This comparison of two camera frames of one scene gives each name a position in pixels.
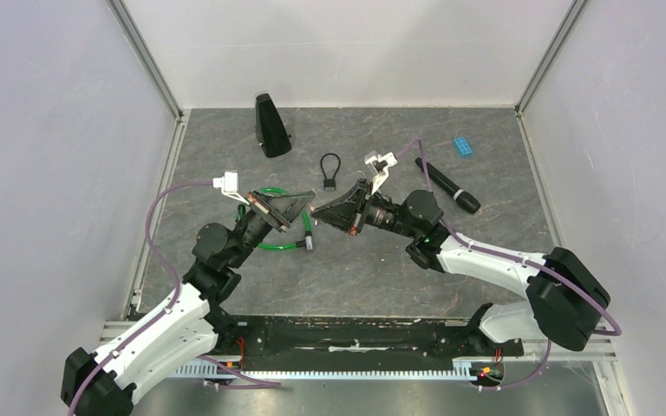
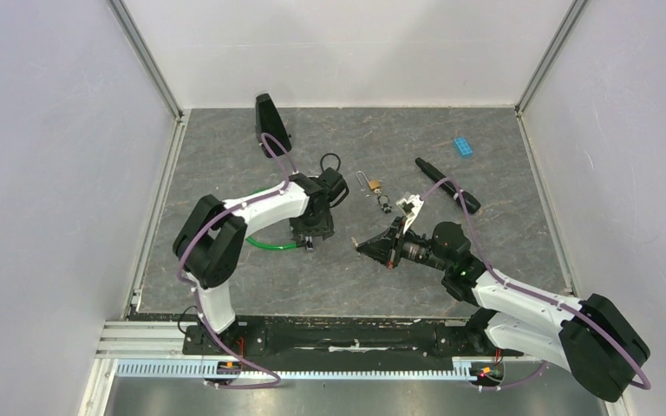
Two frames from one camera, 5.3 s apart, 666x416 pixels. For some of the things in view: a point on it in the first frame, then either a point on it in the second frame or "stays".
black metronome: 270,130 stays
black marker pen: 465,199 stays
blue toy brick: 463,146 stays
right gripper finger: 349,204 -> 388,237
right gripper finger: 340,214 -> 379,249
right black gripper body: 360,217 -> 409,246
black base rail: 357,341 stays
